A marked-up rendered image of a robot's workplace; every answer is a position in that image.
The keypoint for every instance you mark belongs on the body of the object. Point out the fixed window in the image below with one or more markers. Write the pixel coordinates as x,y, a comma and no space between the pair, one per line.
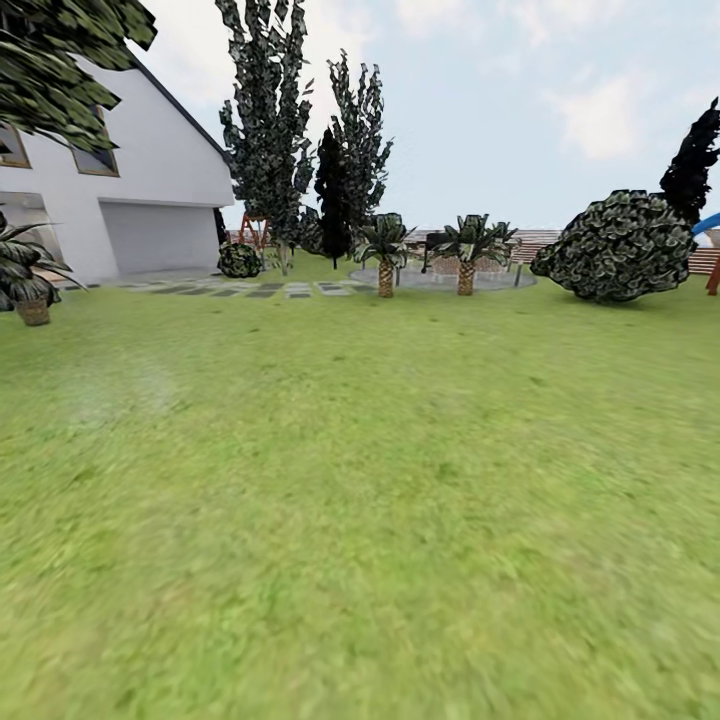
23,209

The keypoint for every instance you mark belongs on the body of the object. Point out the charcoal grill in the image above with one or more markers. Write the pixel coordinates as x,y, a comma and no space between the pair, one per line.
433,240

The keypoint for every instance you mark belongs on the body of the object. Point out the garden chair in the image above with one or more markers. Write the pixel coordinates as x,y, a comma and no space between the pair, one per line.
448,266
485,265

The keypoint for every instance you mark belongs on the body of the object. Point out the wicker basket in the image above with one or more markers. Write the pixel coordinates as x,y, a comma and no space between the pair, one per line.
27,311

